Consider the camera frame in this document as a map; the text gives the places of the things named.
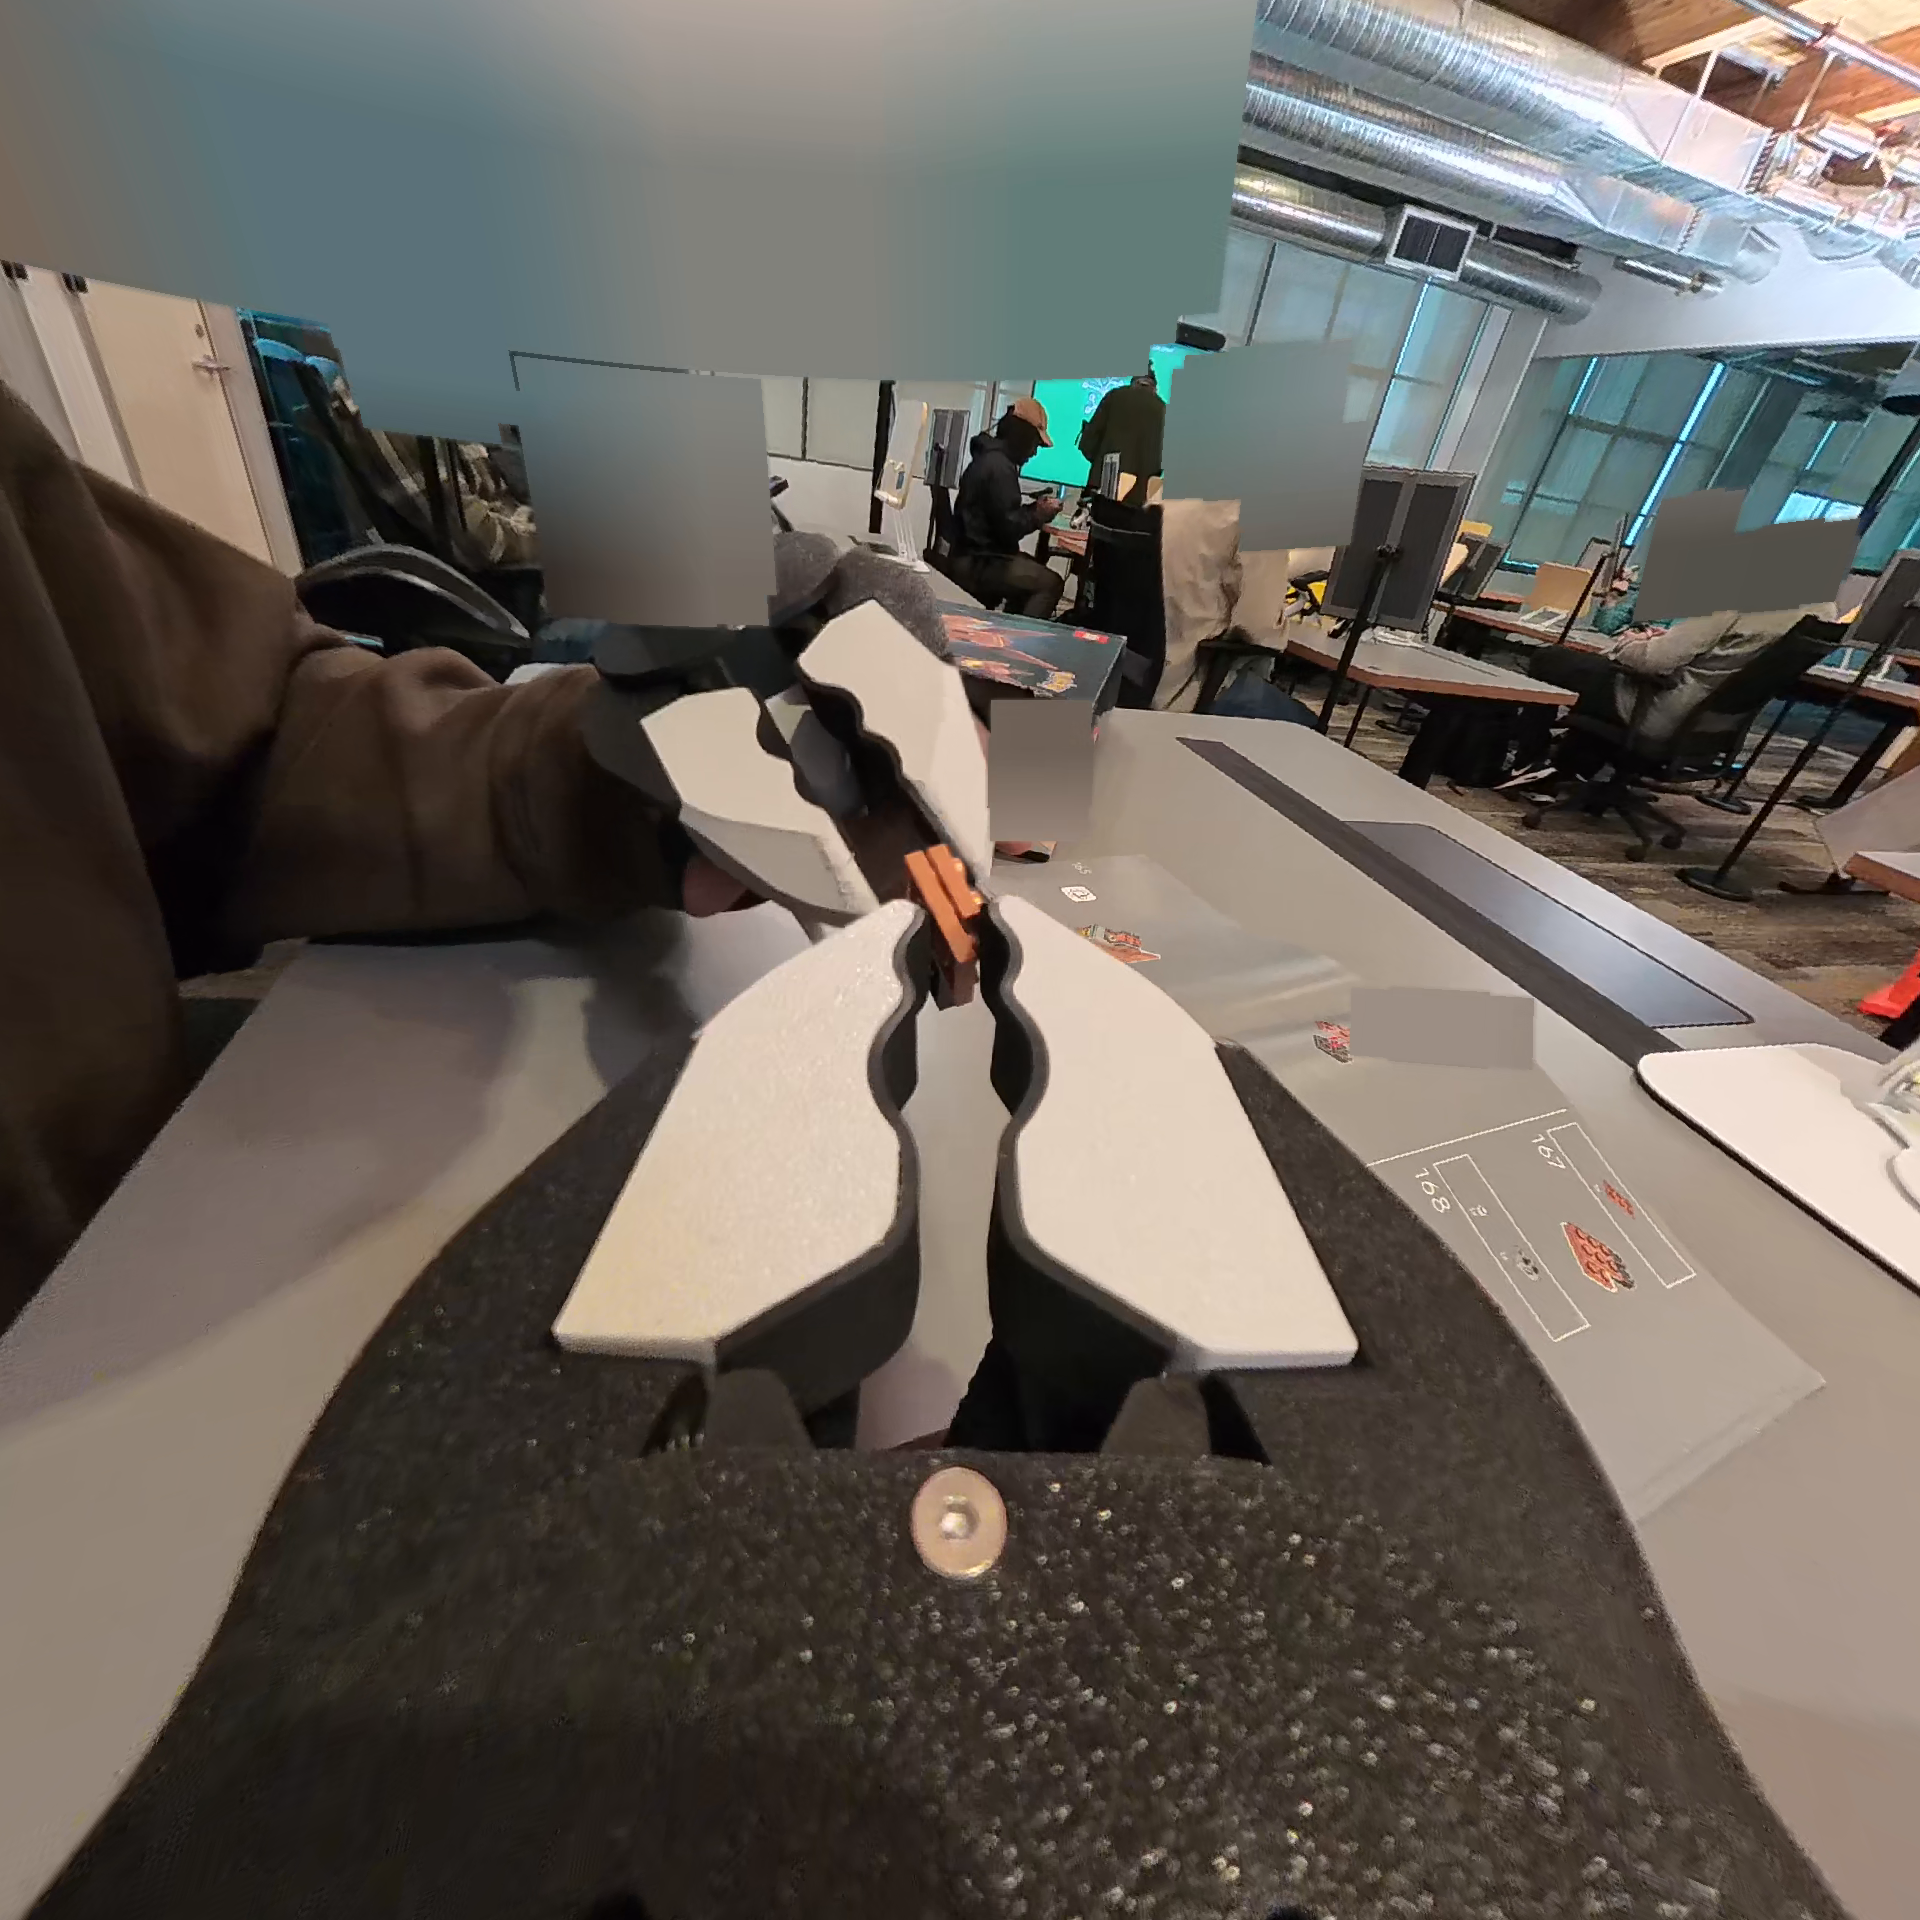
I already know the silver ventilation duct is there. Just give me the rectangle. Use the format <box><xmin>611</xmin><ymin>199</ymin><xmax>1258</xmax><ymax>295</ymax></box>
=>
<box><xmin>1246</xmin><ymin>0</ymin><xmax>1778</xmax><ymax>196</ymax></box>
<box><xmin>1229</xmin><ymin>164</ymin><xmax>1606</xmax><ymax>318</ymax></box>

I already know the hanging plaid coat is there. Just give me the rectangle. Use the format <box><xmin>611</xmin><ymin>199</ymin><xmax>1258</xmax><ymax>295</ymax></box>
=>
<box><xmin>369</xmin><ymin>428</ymin><xmax>536</xmax><ymax>564</ymax></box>

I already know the brown brick plate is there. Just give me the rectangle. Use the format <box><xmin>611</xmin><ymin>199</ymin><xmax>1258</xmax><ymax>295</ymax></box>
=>
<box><xmin>902</xmin><ymin>844</ymin><xmax>986</xmax><ymax>1010</ymax></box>

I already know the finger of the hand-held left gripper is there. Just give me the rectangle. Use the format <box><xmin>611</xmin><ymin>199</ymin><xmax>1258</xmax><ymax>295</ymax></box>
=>
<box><xmin>640</xmin><ymin>688</ymin><xmax>880</xmax><ymax>922</ymax></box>
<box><xmin>797</xmin><ymin>598</ymin><xmax>994</xmax><ymax>887</ymax></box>

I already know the brown-edged side desk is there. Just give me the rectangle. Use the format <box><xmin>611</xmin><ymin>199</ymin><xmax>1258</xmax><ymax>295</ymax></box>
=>
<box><xmin>1282</xmin><ymin>621</ymin><xmax>1580</xmax><ymax>781</ymax></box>

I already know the grey instruction booklet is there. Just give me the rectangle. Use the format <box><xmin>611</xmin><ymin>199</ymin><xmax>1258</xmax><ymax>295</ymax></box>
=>
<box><xmin>1049</xmin><ymin>854</ymin><xmax>1825</xmax><ymax>1525</ymax></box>

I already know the person's brown jacket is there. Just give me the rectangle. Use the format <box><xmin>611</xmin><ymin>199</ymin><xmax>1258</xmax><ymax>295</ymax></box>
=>
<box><xmin>0</xmin><ymin>382</ymin><xmax>347</xmax><ymax>1336</ymax></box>

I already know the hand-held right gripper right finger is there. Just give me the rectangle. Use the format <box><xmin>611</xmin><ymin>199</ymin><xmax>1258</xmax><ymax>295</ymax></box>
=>
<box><xmin>982</xmin><ymin>894</ymin><xmax>1363</xmax><ymax>1373</ymax></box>

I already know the grey desk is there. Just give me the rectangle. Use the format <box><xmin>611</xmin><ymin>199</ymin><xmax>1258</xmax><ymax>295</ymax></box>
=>
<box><xmin>0</xmin><ymin>704</ymin><xmax>1920</xmax><ymax>1920</ymax></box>

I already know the white monitor stand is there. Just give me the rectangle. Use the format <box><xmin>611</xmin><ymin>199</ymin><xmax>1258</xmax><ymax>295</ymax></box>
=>
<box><xmin>874</xmin><ymin>398</ymin><xmax>932</xmax><ymax>564</ymax></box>

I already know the colourful toy set box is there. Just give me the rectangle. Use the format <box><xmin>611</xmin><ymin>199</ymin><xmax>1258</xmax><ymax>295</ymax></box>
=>
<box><xmin>938</xmin><ymin>603</ymin><xmax>1126</xmax><ymax>714</ymax></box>

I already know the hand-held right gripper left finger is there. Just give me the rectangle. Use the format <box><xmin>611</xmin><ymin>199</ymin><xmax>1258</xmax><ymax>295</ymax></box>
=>
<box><xmin>550</xmin><ymin>901</ymin><xmax>922</xmax><ymax>1370</ymax></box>

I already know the white flat pad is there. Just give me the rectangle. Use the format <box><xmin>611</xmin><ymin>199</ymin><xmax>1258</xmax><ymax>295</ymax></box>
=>
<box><xmin>1638</xmin><ymin>1043</ymin><xmax>1920</xmax><ymax>1291</ymax></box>

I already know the wall screen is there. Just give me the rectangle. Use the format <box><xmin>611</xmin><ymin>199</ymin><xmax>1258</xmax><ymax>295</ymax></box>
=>
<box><xmin>1020</xmin><ymin>374</ymin><xmax>1172</xmax><ymax>490</ymax></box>

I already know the white double door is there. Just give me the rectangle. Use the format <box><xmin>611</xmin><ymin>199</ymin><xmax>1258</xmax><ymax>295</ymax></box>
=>
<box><xmin>0</xmin><ymin>262</ymin><xmax>301</xmax><ymax>571</ymax></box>

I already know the person's left forearm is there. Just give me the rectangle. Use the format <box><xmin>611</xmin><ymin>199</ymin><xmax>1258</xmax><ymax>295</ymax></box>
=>
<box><xmin>165</xmin><ymin>598</ymin><xmax>692</xmax><ymax>976</ymax></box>

